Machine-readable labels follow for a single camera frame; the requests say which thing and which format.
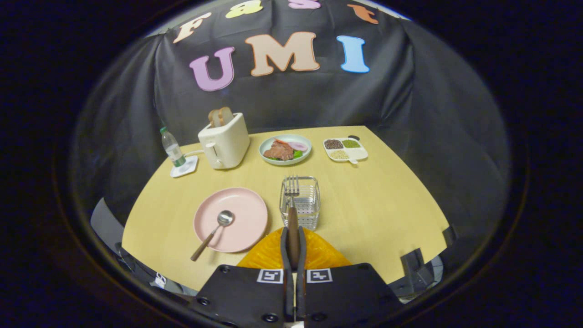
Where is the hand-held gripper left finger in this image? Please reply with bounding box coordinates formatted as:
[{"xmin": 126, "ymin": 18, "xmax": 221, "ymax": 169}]
[{"xmin": 194, "ymin": 227, "xmax": 296, "ymax": 328}]

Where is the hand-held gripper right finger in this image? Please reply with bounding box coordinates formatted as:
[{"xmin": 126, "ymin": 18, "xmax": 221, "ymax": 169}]
[{"xmin": 295, "ymin": 227, "xmax": 404, "ymax": 326}]

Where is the wooden handled metal fork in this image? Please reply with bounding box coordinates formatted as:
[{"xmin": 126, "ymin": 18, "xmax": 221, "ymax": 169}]
[{"xmin": 284, "ymin": 175, "xmax": 300, "ymax": 269}]

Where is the wooden handled metal spoon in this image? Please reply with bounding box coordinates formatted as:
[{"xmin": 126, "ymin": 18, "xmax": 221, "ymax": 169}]
[{"xmin": 190, "ymin": 210, "xmax": 235, "ymax": 262}]

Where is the pink plate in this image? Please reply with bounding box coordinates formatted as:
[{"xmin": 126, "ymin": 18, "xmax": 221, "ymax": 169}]
[{"xmin": 194, "ymin": 187, "xmax": 269, "ymax": 254}]

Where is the brown meat slice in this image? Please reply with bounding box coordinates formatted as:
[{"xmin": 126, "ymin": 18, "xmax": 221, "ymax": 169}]
[{"xmin": 263, "ymin": 140, "xmax": 295, "ymax": 161}]

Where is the light green food plate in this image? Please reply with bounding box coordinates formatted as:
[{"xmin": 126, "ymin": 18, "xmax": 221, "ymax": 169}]
[{"xmin": 259, "ymin": 134, "xmax": 312, "ymax": 166}]

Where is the white divided dish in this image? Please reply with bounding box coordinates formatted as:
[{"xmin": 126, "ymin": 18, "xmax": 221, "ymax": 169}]
[{"xmin": 323, "ymin": 138, "xmax": 369, "ymax": 164}]

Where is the cream white toaster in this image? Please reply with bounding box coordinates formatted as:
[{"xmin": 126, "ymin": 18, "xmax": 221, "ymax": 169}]
[{"xmin": 198, "ymin": 113, "xmax": 251, "ymax": 170}]

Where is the white square coaster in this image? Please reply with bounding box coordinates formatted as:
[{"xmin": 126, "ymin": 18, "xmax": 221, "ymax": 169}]
[{"xmin": 170, "ymin": 155, "xmax": 199, "ymax": 178}]

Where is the clear plastic water bottle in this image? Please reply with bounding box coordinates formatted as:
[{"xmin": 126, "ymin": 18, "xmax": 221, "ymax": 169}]
[{"xmin": 159, "ymin": 127, "xmax": 186, "ymax": 168}]

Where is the grey chair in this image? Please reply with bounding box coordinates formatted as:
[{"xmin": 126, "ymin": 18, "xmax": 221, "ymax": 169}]
[{"xmin": 90, "ymin": 197, "xmax": 126, "ymax": 249}]

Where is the black backdrop cloth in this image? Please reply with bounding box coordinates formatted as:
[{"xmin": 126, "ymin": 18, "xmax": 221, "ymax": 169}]
[{"xmin": 71, "ymin": 0, "xmax": 511, "ymax": 256}]

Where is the metal wire cutlery basket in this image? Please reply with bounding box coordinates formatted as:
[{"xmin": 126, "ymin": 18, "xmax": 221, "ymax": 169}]
[{"xmin": 279, "ymin": 176, "xmax": 321, "ymax": 231}]

